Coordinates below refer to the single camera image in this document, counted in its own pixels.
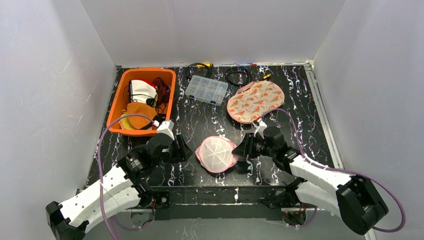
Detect red garment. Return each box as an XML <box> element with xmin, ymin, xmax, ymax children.
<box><xmin>143</xmin><ymin>79</ymin><xmax>158</xmax><ymax>88</ymax></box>

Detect black coiled cable left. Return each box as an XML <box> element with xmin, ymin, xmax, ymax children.
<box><xmin>185</xmin><ymin>62</ymin><xmax>213</xmax><ymax>80</ymax></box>

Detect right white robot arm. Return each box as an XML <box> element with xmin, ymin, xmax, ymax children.
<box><xmin>232</xmin><ymin>127</ymin><xmax>389</xmax><ymax>235</ymax></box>

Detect purple cable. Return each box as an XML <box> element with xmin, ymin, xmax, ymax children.
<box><xmin>256</xmin><ymin>107</ymin><xmax>407</xmax><ymax>233</ymax></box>
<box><xmin>96</xmin><ymin>113</ymin><xmax>160</xmax><ymax>240</ymax></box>

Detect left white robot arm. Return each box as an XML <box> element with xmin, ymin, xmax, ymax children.
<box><xmin>45</xmin><ymin>133</ymin><xmax>193</xmax><ymax>240</ymax></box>

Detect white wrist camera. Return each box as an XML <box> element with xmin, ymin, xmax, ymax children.
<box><xmin>252</xmin><ymin>118</ymin><xmax>268</xmax><ymax>139</ymax></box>
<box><xmin>154</xmin><ymin>119</ymin><xmax>175</xmax><ymax>141</ymax></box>

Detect aluminium right rail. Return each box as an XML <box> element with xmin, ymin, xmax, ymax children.
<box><xmin>304</xmin><ymin>60</ymin><xmax>379</xmax><ymax>240</ymax></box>

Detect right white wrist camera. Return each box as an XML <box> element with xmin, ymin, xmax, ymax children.
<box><xmin>252</xmin><ymin>118</ymin><xmax>268</xmax><ymax>139</ymax></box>

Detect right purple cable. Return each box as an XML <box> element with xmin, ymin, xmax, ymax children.
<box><xmin>256</xmin><ymin>107</ymin><xmax>407</xmax><ymax>233</ymax></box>

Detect white bra black straps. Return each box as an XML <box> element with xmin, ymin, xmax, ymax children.
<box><xmin>127</xmin><ymin>78</ymin><xmax>158</xmax><ymax>105</ymax></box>

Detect dark maroon bra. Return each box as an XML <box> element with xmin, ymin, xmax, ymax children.
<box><xmin>152</xmin><ymin>77</ymin><xmax>171</xmax><ymax>114</ymax></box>

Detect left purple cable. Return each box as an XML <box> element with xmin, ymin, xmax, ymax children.
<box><xmin>96</xmin><ymin>113</ymin><xmax>160</xmax><ymax>240</ymax></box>

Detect orange bra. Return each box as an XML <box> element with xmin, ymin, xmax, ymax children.
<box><xmin>126</xmin><ymin>102</ymin><xmax>166</xmax><ymax>130</ymax></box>

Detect yellow bra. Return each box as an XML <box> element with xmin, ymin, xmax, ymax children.
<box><xmin>119</xmin><ymin>117</ymin><xmax>135</xmax><ymax>130</ymax></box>

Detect orange plastic bin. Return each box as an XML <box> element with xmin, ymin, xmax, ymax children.
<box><xmin>106</xmin><ymin>67</ymin><xmax>177</xmax><ymax>137</ymax></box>

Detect black coiled cable right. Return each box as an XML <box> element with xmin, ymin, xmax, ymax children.
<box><xmin>224</xmin><ymin>66</ymin><xmax>253</xmax><ymax>87</ymax></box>

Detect white mesh laundry bag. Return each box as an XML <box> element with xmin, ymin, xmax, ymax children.
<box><xmin>195</xmin><ymin>136</ymin><xmax>237</xmax><ymax>174</ymax></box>

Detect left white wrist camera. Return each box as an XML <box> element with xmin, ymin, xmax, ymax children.
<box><xmin>154</xmin><ymin>119</ymin><xmax>175</xmax><ymax>141</ymax></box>

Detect clear plastic screw box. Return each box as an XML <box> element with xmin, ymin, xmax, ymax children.
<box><xmin>185</xmin><ymin>75</ymin><xmax>229</xmax><ymax>106</ymax></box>

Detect floral pink fabric pouch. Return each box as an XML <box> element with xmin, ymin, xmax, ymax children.
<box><xmin>226</xmin><ymin>80</ymin><xmax>285</xmax><ymax>124</ymax></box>

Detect black coiled cable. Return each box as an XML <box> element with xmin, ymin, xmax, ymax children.
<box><xmin>224</xmin><ymin>66</ymin><xmax>253</xmax><ymax>87</ymax></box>
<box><xmin>185</xmin><ymin>62</ymin><xmax>213</xmax><ymax>80</ymax></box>

